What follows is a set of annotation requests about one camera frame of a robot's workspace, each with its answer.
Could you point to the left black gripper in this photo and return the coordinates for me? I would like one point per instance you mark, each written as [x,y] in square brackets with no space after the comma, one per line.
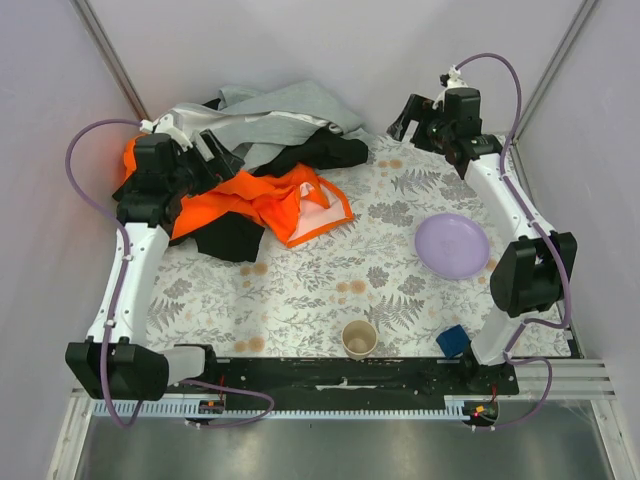
[203,156]

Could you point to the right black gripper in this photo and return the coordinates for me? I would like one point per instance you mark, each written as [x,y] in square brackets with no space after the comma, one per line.
[417,120]

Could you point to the orange cloth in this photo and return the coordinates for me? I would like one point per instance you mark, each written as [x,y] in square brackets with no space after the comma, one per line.
[296,207]

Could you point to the black cloth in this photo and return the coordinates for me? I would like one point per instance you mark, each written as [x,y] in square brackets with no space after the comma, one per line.
[223,226]
[322,151]

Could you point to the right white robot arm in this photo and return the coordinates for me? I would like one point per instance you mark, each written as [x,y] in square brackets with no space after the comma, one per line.
[535,269]

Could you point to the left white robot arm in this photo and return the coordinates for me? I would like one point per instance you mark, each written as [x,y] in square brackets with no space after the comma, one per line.
[113,362]

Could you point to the grey cloth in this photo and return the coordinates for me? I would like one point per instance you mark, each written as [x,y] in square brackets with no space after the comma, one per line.
[257,126]

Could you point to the floral table mat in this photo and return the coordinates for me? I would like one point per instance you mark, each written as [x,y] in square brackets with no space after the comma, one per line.
[295,302]

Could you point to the purple plate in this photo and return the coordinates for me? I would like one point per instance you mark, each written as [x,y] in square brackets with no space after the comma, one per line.
[452,246]

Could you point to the beige paper cup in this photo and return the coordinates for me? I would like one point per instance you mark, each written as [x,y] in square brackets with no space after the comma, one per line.
[359,339]

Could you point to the blue cube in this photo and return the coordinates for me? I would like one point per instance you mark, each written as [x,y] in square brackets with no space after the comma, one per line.
[453,341]

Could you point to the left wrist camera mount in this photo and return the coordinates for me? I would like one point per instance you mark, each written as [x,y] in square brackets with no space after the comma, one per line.
[166,125]

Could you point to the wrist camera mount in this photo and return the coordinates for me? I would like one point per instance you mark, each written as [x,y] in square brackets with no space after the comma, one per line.
[166,125]
[451,80]

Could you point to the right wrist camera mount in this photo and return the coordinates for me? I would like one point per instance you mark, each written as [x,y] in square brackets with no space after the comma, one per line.
[451,80]

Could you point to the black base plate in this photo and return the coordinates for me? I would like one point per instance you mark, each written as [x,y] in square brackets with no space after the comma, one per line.
[343,384]

